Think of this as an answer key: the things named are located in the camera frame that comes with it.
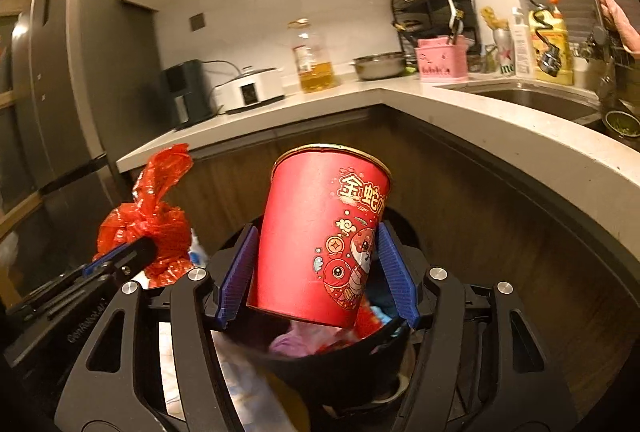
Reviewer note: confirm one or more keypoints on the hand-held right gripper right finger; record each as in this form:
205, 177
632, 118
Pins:
397, 277

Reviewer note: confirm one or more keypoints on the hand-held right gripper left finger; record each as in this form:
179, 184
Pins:
237, 282

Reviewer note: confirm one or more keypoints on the black dish rack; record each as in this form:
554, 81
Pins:
405, 22

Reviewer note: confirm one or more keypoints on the yellow scrubber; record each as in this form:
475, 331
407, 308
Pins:
495, 18

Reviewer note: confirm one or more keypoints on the yellow detergent bottle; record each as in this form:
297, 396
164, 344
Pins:
562, 47

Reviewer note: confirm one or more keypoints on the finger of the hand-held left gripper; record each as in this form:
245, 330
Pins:
142, 249
100, 271

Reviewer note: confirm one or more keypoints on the pink cloth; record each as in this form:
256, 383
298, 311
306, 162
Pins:
620, 20

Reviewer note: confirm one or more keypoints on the red plastic bag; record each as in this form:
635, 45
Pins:
165, 232

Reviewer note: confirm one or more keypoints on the black trash bin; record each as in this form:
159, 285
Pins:
340, 367

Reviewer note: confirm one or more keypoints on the dark wall socket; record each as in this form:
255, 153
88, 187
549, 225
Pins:
197, 22

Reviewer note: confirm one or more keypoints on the cooking oil bottle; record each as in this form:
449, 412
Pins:
315, 62

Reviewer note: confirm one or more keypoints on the grey refrigerator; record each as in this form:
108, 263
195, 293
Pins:
75, 87

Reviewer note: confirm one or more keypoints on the black air fryer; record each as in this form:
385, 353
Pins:
185, 95

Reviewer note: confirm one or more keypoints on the coiled faucet sprayer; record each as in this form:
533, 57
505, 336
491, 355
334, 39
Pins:
547, 52

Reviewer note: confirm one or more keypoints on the steel sink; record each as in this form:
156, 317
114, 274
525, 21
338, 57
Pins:
525, 100

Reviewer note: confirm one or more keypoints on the white pump bottle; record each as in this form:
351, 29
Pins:
522, 47

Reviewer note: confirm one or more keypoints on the blue floral blanket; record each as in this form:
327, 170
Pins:
240, 377

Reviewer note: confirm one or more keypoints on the pink rubber glove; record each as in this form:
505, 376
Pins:
295, 342

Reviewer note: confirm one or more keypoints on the sink strainer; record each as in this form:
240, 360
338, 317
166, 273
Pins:
622, 125

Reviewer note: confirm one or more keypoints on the wooden glass door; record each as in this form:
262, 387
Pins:
10, 112

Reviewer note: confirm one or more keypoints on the red paper cup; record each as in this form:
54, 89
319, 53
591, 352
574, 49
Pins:
310, 237

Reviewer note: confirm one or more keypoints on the wooden lower cabinet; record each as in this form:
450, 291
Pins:
475, 212

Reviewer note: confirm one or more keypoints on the green beer can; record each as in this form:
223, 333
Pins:
504, 55

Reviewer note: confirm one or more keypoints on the white slow cooker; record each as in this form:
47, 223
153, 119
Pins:
250, 90

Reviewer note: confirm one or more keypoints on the steel bowl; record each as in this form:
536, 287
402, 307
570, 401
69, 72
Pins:
379, 67

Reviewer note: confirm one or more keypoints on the pink utensil holder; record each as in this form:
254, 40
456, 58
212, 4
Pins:
442, 62

